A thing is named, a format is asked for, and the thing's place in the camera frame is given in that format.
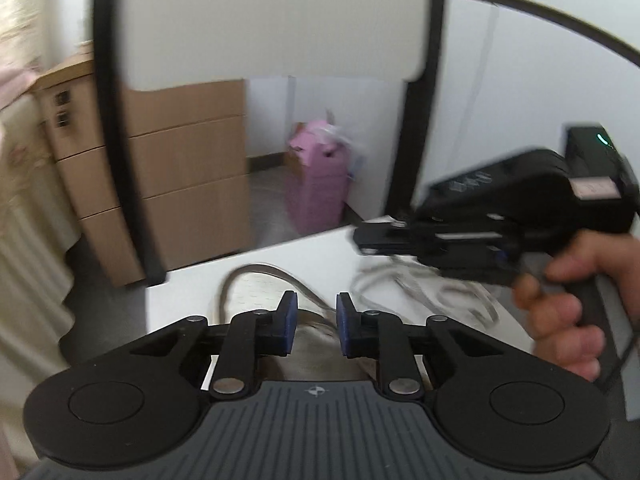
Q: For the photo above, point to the pink cardboard box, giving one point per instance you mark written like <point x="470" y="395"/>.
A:
<point x="317" y="195"/>

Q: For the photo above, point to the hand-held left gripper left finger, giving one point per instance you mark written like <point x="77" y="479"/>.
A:
<point x="289" y="321"/>

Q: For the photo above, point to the white chair with black frame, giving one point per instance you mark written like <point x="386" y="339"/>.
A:
<point x="275" y="20"/>

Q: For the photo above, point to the wooden drawer cabinet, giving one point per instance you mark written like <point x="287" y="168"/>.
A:
<point x="190" y="170"/>

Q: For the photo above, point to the black key bunch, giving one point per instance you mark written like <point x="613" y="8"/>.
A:
<point x="62" y="110"/>

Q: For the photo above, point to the clear plastic bag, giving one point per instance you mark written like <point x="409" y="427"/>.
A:
<point x="345" y="140"/>

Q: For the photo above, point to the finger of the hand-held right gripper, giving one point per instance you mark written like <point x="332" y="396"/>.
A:
<point x="382" y="239"/>

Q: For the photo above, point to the white shoelace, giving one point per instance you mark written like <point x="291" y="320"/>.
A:
<point x="450" y="295"/>

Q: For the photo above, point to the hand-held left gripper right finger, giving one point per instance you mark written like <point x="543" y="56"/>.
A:
<point x="344" y="326"/>

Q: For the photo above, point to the white and brown sneaker shoe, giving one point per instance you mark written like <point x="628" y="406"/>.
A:
<point x="315" y="365"/>

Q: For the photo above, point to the person's right hand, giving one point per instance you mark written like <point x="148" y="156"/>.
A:
<point x="560" y="330"/>

